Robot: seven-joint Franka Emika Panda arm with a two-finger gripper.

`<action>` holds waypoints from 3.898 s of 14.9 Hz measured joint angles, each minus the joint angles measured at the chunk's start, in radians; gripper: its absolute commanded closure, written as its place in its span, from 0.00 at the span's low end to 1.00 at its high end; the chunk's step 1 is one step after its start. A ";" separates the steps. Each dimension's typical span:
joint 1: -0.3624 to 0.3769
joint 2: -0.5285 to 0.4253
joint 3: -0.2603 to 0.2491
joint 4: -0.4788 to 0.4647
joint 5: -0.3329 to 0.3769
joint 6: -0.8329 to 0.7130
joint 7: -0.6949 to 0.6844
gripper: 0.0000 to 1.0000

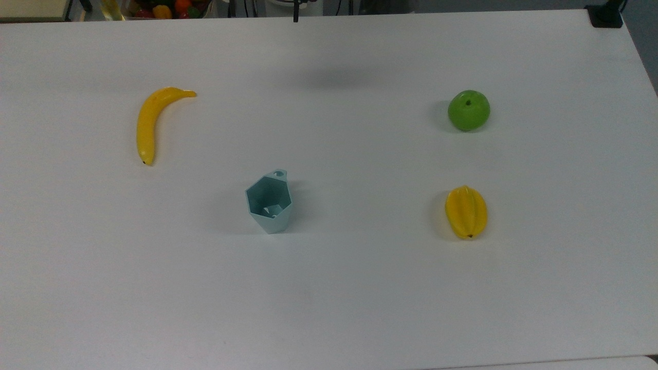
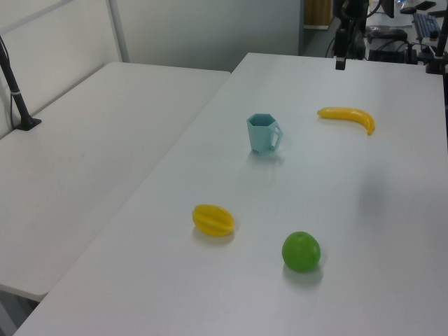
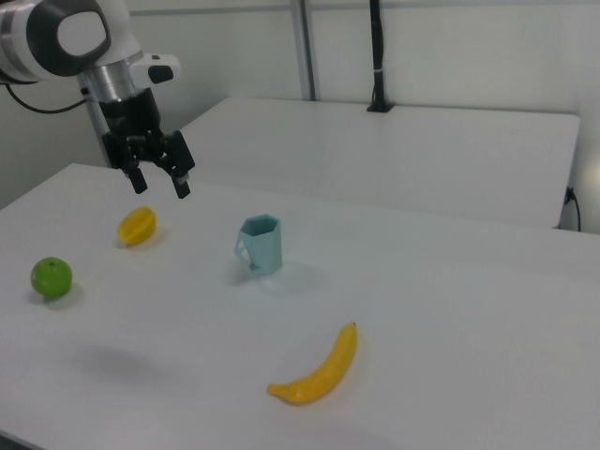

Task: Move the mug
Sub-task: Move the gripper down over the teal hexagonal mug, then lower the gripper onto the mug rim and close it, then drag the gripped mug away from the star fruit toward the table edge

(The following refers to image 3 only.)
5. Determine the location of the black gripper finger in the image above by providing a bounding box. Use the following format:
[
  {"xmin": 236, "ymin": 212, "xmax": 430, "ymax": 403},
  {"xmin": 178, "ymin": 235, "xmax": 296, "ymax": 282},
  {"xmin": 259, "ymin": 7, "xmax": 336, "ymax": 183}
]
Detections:
[
  {"xmin": 129, "ymin": 167, "xmax": 149, "ymax": 195},
  {"xmin": 172, "ymin": 172, "xmax": 192, "ymax": 200}
]

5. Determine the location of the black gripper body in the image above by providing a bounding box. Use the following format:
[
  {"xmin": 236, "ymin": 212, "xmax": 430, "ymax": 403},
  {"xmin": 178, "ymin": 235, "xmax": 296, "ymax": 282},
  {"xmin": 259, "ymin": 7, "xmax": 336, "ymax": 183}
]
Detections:
[{"xmin": 97, "ymin": 87, "xmax": 197, "ymax": 180}]

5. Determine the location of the light blue hexagonal mug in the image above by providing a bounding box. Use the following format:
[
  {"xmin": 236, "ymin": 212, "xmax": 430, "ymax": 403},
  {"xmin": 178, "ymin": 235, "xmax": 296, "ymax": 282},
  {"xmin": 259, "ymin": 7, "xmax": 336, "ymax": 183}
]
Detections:
[{"xmin": 233, "ymin": 214, "xmax": 285, "ymax": 278}]

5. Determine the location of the yellow toy starfruit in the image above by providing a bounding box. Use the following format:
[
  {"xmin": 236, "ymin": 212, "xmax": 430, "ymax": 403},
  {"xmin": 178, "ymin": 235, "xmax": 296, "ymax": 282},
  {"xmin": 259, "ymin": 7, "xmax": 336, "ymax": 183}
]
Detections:
[{"xmin": 116, "ymin": 206, "xmax": 158, "ymax": 247}]

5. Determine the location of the green toy apple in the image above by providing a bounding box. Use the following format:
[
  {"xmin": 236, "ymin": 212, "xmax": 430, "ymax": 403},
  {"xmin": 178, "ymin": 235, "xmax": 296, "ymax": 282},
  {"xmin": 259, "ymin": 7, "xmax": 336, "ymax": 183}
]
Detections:
[{"xmin": 30, "ymin": 256, "xmax": 74, "ymax": 298}]

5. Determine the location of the yellow toy banana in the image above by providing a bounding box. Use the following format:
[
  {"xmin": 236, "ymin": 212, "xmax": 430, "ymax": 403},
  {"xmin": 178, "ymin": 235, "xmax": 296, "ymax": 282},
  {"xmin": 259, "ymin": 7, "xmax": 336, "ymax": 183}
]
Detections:
[{"xmin": 266, "ymin": 322, "xmax": 359, "ymax": 407}]

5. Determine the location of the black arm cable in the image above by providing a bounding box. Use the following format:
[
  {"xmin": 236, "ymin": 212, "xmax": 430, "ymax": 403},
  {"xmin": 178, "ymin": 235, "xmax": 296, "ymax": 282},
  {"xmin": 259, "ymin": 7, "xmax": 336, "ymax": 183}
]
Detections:
[{"xmin": 0, "ymin": 79, "xmax": 91, "ymax": 115}]

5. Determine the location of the grey metal wall profile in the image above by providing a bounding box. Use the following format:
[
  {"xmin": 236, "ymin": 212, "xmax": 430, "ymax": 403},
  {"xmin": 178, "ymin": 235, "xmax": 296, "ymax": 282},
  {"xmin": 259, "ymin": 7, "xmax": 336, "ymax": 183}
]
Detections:
[{"xmin": 289, "ymin": 0, "xmax": 324, "ymax": 101}]

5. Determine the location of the black camera pole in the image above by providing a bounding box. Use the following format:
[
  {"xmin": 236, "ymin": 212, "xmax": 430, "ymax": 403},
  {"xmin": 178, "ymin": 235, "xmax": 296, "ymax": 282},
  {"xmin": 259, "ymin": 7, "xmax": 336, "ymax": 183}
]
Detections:
[{"xmin": 366, "ymin": 0, "xmax": 395, "ymax": 114}]

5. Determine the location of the black cable at table edge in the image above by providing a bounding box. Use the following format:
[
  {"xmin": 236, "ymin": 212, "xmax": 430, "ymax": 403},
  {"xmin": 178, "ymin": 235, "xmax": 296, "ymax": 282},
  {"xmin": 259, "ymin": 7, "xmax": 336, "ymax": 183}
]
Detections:
[{"xmin": 563, "ymin": 186, "xmax": 583, "ymax": 233}]

